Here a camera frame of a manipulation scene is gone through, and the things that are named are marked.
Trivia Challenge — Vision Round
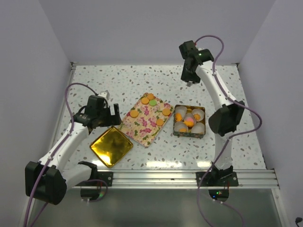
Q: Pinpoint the gold tin lid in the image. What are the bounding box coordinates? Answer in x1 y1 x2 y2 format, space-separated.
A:
90 126 133 168

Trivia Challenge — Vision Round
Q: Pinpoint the floral rectangular tray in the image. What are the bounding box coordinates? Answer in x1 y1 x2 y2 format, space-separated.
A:
118 93 174 147

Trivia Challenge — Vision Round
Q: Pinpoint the orange fish cookie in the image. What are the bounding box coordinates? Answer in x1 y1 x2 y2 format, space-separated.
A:
175 113 183 122
184 121 195 128

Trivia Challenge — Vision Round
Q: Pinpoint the brown flower cookie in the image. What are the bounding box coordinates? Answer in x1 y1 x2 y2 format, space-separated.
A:
194 113 201 121

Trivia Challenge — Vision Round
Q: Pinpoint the square cookie tin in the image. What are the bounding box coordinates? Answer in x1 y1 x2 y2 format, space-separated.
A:
173 105 206 139

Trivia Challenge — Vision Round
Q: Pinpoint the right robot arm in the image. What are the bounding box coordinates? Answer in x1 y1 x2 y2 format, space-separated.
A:
179 41 244 186

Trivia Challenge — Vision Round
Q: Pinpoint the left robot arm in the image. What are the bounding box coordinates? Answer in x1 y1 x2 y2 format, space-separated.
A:
25 91 121 205

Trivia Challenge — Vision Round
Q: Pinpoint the green round cookie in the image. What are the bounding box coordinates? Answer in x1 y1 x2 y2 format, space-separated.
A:
149 99 157 106

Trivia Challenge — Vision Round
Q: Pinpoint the white paper cup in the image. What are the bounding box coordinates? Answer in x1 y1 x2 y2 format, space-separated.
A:
183 113 196 128
174 122 188 132
192 108 205 122
175 105 187 119
191 122 205 134

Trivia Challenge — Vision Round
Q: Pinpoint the left round circuit board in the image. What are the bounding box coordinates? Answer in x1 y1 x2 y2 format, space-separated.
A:
80 189 104 202

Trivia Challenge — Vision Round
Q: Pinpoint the round circuit board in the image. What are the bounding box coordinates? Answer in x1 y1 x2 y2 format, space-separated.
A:
208 189 230 202
80 189 104 202

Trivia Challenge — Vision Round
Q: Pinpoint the right round circuit board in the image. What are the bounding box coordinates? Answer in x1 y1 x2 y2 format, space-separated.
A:
208 189 230 202

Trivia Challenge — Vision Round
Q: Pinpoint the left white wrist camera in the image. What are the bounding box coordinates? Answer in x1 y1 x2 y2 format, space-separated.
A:
98 90 110 100

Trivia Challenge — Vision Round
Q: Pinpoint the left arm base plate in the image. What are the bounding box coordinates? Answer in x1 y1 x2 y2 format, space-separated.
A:
76 171 114 187

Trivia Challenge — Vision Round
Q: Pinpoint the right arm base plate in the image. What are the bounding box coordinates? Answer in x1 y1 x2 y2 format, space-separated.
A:
200 172 239 187

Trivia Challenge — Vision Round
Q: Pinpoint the aluminium frame rail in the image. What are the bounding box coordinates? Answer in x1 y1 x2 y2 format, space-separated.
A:
30 168 279 189

